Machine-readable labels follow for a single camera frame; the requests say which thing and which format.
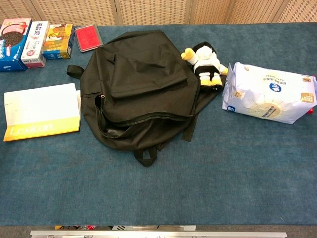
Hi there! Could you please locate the black fabric backpack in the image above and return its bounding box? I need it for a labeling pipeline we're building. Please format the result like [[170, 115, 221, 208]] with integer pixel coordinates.
[[66, 29, 227, 168]]

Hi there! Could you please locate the blue cookie box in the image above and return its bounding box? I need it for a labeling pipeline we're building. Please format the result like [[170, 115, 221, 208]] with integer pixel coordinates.
[[0, 17, 33, 73]]

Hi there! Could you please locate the aluminium profile rail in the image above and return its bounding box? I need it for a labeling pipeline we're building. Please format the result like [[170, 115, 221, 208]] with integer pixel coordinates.
[[30, 230, 288, 238]]

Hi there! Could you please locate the white pink toothpaste box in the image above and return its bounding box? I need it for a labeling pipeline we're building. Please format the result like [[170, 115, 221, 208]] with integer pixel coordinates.
[[20, 20, 51, 69]]

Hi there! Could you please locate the red stamp pad case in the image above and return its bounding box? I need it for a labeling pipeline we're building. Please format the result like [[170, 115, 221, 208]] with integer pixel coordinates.
[[74, 25, 104, 53]]

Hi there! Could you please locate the white wet wipes pack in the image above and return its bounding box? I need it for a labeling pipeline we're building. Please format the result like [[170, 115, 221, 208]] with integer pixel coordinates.
[[221, 61, 317, 125]]

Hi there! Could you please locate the yellow and blue carton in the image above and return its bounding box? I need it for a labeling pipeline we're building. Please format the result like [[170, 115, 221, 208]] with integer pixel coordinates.
[[41, 23, 76, 60]]

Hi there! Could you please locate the white and yellow book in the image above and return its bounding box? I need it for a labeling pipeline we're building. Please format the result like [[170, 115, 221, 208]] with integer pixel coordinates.
[[3, 83, 82, 142]]

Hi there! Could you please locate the blue table cloth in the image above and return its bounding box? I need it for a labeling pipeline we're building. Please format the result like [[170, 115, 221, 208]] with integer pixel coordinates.
[[0, 22, 317, 227]]

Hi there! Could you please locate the black white penguin plush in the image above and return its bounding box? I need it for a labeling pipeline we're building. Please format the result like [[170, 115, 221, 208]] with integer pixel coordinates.
[[181, 41, 229, 87]]

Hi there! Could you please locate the beige woven folding screen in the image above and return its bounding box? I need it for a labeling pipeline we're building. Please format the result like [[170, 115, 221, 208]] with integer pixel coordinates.
[[0, 0, 317, 27]]

